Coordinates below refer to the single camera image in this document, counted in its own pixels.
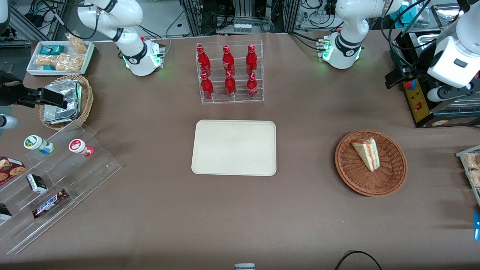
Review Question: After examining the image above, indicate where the beige plastic tray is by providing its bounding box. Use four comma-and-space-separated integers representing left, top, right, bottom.
191, 120, 277, 176

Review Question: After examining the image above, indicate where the metal wire tray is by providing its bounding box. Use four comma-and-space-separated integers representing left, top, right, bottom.
456, 145, 480, 207

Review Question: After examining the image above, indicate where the round brown wicker basket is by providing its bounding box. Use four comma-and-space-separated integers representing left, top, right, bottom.
334, 129, 408, 197

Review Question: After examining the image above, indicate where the triangle sandwich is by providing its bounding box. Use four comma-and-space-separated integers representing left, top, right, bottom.
351, 137, 380, 173

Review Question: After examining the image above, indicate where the clear bag of peanut bars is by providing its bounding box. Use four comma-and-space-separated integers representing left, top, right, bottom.
36, 54, 60, 67

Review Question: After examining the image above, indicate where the silver foil package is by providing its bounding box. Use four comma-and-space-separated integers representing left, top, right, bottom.
43, 105, 78, 124
44, 79, 82, 113

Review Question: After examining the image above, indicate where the large clear peanut snack bag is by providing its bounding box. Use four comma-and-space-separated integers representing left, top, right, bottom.
55, 53, 85, 72

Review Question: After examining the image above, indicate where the red lid yogurt cup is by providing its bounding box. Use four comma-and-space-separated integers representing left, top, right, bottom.
69, 139, 95, 157

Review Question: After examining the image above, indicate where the black cable loop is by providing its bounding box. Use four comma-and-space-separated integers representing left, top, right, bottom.
334, 250, 383, 270

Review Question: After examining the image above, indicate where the deep tan wicker basket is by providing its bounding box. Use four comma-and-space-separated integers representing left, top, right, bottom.
39, 74, 94, 131

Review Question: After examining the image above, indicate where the snickers chocolate bar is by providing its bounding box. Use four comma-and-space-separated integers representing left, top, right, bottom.
32, 189, 69, 219

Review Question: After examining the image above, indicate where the clear acrylic stepped shelf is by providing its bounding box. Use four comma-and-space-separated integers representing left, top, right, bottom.
0, 124, 123, 255

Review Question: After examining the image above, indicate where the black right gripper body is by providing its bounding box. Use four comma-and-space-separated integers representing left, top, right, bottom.
0, 70, 26, 107

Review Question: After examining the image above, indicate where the black yellow warmer cabinet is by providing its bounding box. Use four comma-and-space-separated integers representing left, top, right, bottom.
390, 28, 480, 129

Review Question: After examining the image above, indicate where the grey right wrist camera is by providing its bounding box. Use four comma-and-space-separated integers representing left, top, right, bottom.
0, 114, 18, 130

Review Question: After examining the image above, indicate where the white rectangular snack tray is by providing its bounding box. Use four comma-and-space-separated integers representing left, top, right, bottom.
26, 40, 95, 75

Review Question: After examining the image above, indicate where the green lid yogurt cup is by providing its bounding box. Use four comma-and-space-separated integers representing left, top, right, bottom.
24, 135, 55, 155

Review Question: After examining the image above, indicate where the red cookie box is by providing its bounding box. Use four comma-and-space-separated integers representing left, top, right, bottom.
0, 156, 27, 186

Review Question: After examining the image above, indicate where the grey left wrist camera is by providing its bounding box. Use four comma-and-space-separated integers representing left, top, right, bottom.
427, 85, 474, 102

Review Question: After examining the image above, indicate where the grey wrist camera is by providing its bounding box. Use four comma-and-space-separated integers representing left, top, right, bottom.
427, 85, 474, 102
0, 114, 18, 130

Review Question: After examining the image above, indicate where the teal snack box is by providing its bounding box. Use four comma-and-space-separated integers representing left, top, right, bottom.
40, 45, 65, 56

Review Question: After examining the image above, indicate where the clear bag of crackers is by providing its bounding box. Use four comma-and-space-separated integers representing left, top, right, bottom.
66, 32, 88, 54

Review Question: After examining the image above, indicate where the small black white box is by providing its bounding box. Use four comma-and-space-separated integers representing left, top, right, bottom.
26, 174, 48, 194

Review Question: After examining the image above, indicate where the clear acrylic bottle rack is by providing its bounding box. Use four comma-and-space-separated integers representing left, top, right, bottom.
195, 39, 264, 104

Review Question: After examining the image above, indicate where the red cola bottle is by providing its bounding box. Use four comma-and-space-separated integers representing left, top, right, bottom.
196, 45, 211, 77
224, 70, 237, 99
246, 72, 259, 99
222, 45, 236, 77
246, 44, 258, 75
201, 72, 215, 100

